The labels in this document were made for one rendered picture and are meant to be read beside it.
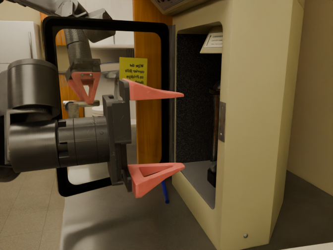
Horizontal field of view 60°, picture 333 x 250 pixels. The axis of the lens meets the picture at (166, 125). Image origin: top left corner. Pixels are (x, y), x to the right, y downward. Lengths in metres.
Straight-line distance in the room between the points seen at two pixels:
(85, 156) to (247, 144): 0.30
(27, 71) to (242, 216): 0.44
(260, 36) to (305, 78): 0.50
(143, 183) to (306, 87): 0.73
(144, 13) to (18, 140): 0.57
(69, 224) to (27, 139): 0.41
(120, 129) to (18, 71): 0.13
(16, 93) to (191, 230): 0.46
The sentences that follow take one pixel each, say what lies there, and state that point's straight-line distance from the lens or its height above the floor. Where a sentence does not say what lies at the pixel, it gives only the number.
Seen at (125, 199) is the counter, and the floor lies 0.94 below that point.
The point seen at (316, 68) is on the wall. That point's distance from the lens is 0.97.
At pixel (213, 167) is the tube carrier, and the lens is 0.68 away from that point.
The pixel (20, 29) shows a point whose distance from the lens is 5.41.
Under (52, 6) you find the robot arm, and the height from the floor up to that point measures 1.44.
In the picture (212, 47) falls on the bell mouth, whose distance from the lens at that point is 0.60.
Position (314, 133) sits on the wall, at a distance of 0.98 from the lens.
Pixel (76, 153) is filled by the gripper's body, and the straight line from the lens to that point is 0.34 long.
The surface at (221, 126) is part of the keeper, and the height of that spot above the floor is 1.19.
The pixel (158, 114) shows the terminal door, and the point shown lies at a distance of 0.77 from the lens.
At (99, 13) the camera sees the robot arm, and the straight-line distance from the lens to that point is 0.77.
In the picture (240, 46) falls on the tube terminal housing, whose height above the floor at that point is 1.33.
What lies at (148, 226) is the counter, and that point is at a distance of 0.69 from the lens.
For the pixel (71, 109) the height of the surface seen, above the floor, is 1.20.
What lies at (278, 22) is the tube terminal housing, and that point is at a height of 1.37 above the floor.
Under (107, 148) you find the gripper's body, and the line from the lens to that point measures 0.34.
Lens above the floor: 1.32
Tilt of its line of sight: 14 degrees down
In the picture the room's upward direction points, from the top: straight up
